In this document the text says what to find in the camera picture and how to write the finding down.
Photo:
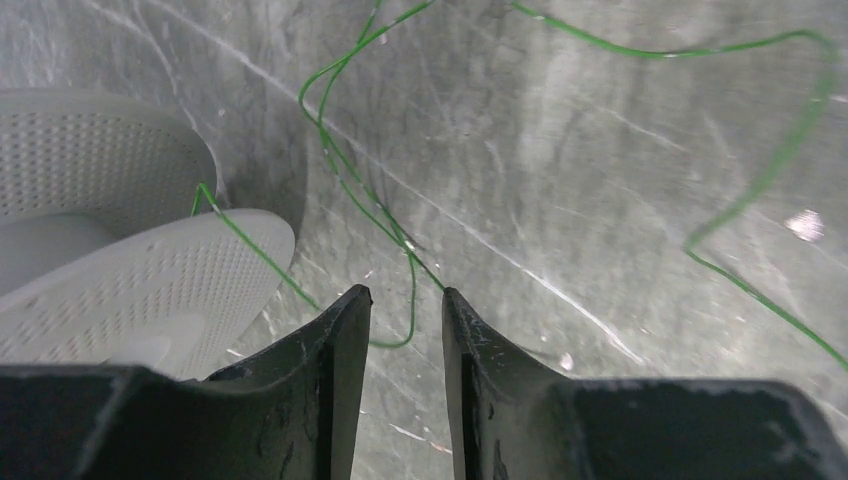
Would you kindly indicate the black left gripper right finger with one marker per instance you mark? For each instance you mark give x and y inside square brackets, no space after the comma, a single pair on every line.
[512,417]

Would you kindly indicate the white perforated filament spool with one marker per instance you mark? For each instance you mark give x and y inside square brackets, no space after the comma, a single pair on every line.
[113,247]

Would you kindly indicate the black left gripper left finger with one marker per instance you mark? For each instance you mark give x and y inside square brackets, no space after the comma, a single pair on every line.
[290,411]

